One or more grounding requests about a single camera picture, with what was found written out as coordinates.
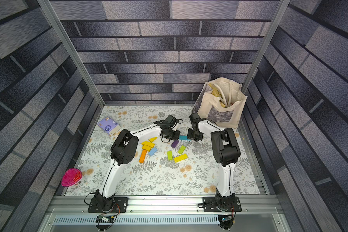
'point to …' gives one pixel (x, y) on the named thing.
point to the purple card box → (109, 125)
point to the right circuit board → (226, 218)
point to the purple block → (174, 143)
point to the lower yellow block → (147, 150)
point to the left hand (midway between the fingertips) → (180, 136)
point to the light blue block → (152, 151)
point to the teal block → (184, 137)
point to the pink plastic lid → (71, 177)
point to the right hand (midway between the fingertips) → (191, 137)
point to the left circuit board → (102, 219)
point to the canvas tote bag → (221, 100)
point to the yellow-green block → (180, 158)
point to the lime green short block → (181, 149)
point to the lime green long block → (169, 155)
